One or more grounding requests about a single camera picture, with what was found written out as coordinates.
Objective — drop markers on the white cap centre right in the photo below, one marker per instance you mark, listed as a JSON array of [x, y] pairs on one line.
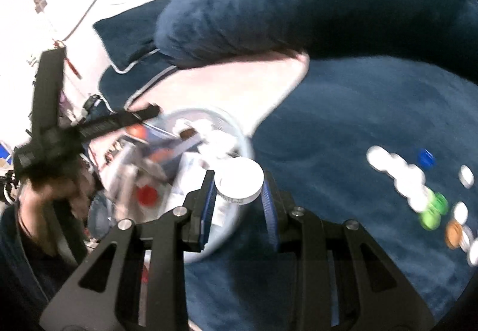
[[460, 213]]

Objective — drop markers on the clear silver rimmed lid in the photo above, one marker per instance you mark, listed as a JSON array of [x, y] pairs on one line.
[[467, 238]]

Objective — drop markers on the green cap open far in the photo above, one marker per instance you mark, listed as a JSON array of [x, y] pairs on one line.
[[440, 203]]

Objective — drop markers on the blue mesh basket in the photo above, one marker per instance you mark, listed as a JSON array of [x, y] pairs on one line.
[[122, 171]]

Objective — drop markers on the blue plush bed cover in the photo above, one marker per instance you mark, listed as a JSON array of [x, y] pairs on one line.
[[314, 144]]

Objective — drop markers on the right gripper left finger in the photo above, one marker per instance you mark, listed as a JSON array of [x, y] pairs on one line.
[[135, 278]]

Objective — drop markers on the white cap lone top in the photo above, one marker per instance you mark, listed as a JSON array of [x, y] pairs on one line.
[[466, 177]]

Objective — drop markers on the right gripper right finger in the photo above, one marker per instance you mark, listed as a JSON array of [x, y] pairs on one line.
[[343, 279]]

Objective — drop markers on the green cap open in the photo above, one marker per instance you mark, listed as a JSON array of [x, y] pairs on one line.
[[440, 203], [430, 219]]

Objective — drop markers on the blue orange medicine box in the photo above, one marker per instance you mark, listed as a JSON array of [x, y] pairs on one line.
[[160, 146]]

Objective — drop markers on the large orange cap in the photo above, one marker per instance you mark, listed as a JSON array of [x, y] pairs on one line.
[[453, 234]]

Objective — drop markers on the blue rolled plush blanket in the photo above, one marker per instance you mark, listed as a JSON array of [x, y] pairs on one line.
[[193, 33]]

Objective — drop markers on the blue pillow white piping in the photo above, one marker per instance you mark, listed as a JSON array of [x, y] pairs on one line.
[[129, 36]]

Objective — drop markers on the red pink cap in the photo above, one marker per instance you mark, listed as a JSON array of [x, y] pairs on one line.
[[147, 196]]

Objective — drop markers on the large white cap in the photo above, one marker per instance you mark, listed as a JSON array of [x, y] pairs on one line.
[[239, 180], [472, 256]]

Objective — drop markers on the green cap open near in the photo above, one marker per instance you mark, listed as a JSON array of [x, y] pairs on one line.
[[430, 219]]

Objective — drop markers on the pink bed sheet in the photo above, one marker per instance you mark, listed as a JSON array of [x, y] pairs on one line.
[[244, 89]]

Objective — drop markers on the person left hand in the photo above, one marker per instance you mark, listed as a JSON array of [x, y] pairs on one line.
[[36, 197]]

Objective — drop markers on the blue bottle cap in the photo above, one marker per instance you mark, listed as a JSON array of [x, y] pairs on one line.
[[425, 159]]

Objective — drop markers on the white cap far left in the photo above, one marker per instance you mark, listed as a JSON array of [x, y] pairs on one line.
[[378, 158]]

